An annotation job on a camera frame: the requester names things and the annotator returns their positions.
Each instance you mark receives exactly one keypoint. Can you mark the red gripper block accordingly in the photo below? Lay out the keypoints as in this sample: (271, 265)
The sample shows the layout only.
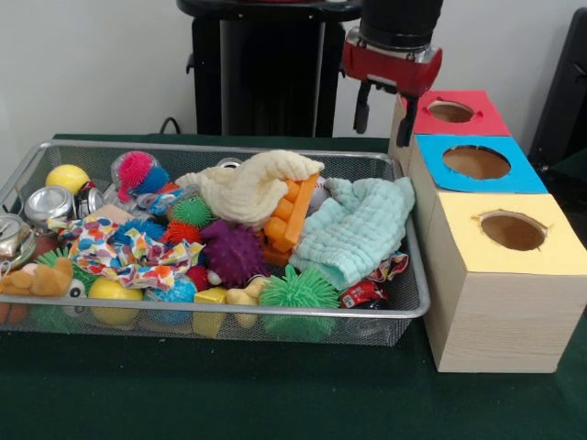
(390, 71)

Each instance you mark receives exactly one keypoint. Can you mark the green spiky rubber ball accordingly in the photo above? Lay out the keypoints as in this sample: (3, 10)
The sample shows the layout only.
(295, 291)

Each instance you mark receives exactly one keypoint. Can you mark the silver drink can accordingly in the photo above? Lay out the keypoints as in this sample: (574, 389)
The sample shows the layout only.
(48, 204)

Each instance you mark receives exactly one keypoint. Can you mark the shallow silver mesh bin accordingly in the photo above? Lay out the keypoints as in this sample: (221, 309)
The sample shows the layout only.
(82, 156)

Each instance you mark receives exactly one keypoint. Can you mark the yellow ball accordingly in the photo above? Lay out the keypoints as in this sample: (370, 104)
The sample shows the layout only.
(66, 179)

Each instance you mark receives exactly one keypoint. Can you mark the wooden box with three holes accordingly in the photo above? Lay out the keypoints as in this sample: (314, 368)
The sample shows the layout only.
(495, 321)

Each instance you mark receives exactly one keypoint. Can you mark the brown plush toy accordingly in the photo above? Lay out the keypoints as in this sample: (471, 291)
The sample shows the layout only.
(46, 279)

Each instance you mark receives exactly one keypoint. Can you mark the black office chair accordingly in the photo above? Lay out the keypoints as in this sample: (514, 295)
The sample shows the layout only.
(564, 91)

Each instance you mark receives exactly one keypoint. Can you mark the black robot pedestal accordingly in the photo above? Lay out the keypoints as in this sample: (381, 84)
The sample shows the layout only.
(266, 69)

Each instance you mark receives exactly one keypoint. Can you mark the dark green cloth side table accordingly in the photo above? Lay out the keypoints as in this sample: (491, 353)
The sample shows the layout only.
(573, 167)

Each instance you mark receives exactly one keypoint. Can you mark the mint green knitted cloth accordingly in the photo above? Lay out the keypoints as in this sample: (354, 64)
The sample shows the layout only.
(357, 224)

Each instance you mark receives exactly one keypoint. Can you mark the dark green table cloth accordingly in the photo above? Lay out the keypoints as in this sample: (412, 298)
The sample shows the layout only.
(229, 394)

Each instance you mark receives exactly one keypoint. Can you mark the cream knitted cloth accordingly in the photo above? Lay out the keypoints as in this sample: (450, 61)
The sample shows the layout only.
(247, 188)

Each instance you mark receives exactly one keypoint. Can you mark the pale yellow duck plush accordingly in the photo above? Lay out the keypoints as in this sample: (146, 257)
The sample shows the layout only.
(243, 293)

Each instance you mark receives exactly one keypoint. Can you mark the orange plastic block toy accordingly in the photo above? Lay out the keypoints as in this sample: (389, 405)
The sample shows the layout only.
(293, 215)

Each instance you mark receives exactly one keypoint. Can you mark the purple knobbly ball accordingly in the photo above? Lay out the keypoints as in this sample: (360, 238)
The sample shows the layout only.
(234, 252)

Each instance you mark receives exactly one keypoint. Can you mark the colourful dotted cloth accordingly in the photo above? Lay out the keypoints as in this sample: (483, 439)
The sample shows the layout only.
(392, 266)
(137, 261)

